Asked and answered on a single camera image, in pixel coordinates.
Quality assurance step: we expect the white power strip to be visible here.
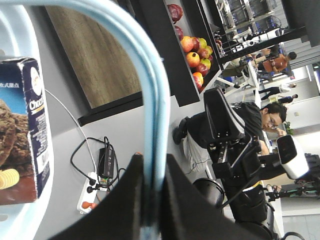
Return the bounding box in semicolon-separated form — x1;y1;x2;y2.
77;171;108;214

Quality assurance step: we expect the wood panel display stand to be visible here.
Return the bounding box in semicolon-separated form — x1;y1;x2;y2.
45;0;220;125

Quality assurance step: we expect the light blue shopping basket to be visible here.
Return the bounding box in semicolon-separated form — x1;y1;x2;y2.
0;0;171;240

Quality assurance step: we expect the white power plug cable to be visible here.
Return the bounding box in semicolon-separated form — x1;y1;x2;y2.
44;89;98;176

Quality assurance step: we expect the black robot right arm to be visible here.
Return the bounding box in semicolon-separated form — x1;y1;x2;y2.
160;87;309;240

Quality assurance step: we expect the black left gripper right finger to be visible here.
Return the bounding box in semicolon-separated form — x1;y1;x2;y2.
159;154;258;240

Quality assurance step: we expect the seated man in black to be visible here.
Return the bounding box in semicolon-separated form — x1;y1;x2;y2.
172;101;287;172

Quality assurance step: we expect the pile of fake fruit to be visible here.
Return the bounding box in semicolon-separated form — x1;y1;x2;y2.
167;3;213;91

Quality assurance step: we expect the chocolate cookie box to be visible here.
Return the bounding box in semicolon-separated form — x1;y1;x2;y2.
0;57;50;206

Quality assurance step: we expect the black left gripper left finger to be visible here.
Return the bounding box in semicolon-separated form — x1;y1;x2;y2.
51;153;144;240

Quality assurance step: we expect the black power adapter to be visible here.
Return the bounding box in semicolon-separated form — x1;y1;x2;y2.
98;146;115;179

